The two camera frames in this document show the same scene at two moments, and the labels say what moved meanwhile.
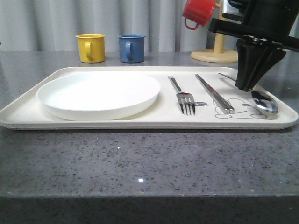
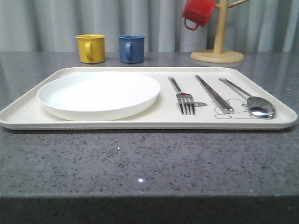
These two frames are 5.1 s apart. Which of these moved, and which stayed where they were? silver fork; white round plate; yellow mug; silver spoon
Moved: silver spoon
Stayed: yellow mug; silver fork; white round plate
